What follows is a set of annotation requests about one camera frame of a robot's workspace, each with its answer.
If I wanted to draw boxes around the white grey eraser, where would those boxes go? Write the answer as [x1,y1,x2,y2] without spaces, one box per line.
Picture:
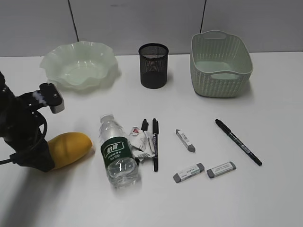
[207,161,236,179]
[173,163,205,183]
[175,129,196,153]

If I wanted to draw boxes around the white grey eraser lower right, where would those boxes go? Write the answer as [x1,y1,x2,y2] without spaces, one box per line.
[207,161,236,179]

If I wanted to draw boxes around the white grey eraser lower left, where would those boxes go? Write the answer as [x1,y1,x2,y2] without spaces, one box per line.
[173,163,205,183]

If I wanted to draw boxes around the black mesh pen holder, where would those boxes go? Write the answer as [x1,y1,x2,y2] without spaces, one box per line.
[138,43,169,89]

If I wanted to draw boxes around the white waste paper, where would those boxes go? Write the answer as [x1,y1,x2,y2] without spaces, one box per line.
[128,127,155,162]

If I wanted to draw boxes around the pale green woven plastic basket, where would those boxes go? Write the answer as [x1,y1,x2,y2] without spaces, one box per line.
[190,30,253,98]

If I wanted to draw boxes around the pale green wavy glass plate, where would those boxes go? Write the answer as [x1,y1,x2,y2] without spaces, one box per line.
[40,41,118,90]

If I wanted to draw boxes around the white grey eraser upper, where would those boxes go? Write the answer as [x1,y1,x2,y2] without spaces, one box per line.
[175,129,196,153]

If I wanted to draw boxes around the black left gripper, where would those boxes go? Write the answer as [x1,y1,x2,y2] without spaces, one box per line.
[0,74,55,172]

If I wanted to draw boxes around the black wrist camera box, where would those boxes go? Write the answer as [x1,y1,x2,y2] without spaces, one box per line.
[39,83,65,114]

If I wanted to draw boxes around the yellow mango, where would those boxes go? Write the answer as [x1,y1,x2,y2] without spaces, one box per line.
[47,132,93,170]

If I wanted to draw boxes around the black marker pen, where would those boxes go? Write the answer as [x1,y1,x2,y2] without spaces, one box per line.
[152,118,159,172]
[141,119,154,154]
[215,119,262,166]

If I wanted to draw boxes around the clear water bottle green label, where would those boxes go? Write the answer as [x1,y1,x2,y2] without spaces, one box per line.
[99,114,139,188]

